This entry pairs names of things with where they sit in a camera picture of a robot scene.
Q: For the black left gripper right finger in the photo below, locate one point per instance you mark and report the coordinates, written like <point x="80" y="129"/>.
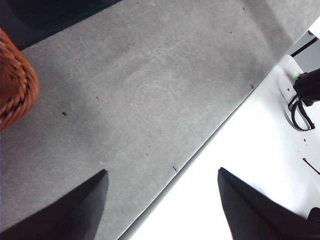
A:
<point x="257" y="217"/>

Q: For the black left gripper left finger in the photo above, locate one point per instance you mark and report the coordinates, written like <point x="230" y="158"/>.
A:
<point x="67" y="217"/>

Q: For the brown woven wicker basket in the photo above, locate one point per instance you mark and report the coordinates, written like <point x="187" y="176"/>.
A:
<point x="15" y="87"/>

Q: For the dark rectangular tray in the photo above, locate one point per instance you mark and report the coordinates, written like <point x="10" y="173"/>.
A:
<point x="37" y="15"/>

